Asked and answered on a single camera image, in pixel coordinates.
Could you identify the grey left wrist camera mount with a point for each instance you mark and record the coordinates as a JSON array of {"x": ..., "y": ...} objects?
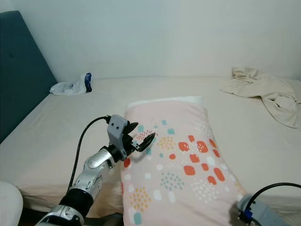
[{"x": 116, "y": 129}]

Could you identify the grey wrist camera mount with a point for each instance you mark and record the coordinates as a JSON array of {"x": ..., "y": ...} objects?
[
  {"x": 116, "y": 129},
  {"x": 263, "y": 214}
]

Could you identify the beige cloth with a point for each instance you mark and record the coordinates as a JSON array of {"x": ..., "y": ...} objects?
[{"x": 268, "y": 89}]

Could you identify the white mattress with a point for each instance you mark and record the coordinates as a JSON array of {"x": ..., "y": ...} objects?
[{"x": 66, "y": 136}]

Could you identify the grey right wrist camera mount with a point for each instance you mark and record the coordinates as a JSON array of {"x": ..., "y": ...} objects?
[{"x": 263, "y": 214}]

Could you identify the white plastic chair wooden legs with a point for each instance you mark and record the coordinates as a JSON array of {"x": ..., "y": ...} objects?
[{"x": 9, "y": 205}]

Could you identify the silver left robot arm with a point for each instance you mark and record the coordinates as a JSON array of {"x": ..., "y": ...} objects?
[{"x": 89, "y": 179}]

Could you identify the clear plastic bag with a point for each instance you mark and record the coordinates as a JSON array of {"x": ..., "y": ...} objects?
[{"x": 70, "y": 87}]

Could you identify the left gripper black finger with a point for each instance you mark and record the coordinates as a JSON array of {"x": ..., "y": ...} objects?
[
  {"x": 146, "y": 141},
  {"x": 131, "y": 127}
]

